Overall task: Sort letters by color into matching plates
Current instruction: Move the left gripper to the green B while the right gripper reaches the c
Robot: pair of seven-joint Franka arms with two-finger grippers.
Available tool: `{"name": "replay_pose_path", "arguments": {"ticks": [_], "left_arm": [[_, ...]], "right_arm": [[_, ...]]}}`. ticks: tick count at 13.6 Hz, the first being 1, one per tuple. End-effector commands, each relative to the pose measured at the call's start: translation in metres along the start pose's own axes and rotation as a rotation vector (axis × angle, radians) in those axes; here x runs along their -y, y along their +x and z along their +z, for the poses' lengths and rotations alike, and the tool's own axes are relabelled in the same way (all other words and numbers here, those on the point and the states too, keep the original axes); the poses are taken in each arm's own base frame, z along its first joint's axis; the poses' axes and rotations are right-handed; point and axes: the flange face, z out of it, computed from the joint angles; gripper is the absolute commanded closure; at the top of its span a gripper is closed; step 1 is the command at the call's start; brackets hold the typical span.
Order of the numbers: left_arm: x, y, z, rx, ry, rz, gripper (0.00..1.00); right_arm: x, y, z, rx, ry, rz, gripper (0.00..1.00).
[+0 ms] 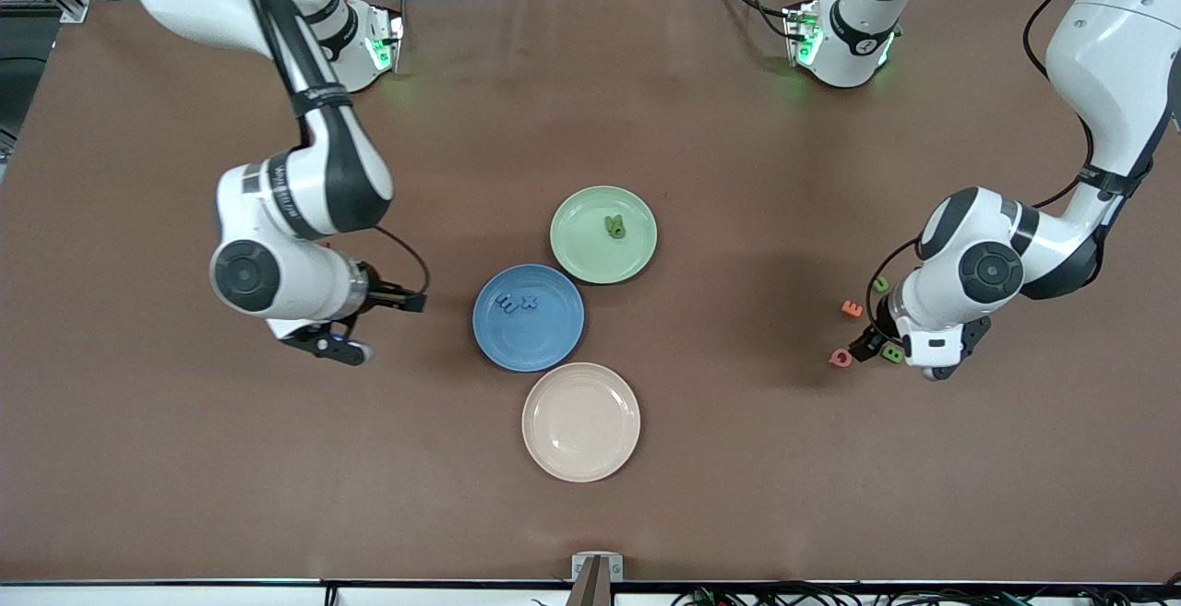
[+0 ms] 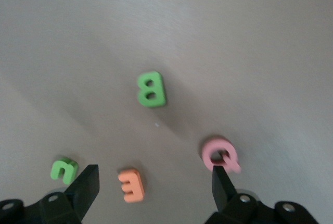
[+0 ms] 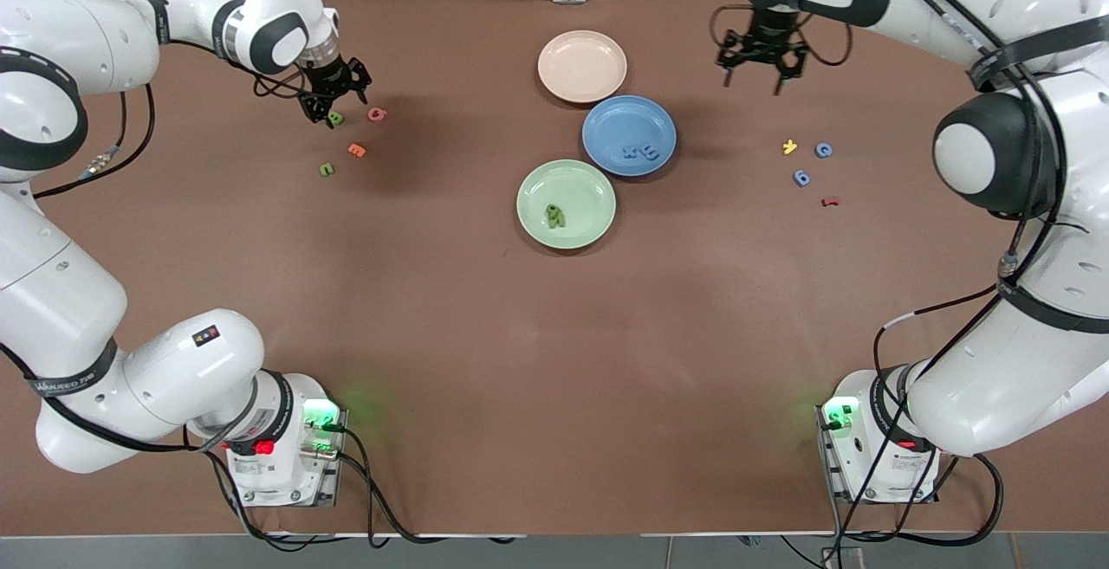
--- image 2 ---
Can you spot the brown table cover sheet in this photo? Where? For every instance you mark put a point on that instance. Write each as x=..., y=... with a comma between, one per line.
x=166, y=26

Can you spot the green foam letter u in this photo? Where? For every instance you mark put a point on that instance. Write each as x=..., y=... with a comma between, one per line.
x=55, y=170

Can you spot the orange foam letter E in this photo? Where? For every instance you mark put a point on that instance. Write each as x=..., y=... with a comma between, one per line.
x=139, y=185

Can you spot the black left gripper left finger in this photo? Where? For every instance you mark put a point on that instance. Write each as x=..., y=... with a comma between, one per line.
x=83, y=195

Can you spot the green foam letter B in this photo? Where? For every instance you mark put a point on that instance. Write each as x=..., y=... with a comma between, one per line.
x=159, y=91

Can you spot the pink foam letter Q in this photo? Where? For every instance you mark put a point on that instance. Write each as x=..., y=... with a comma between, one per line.
x=208, y=151

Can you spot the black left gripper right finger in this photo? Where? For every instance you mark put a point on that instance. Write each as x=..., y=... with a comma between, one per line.
x=223, y=192

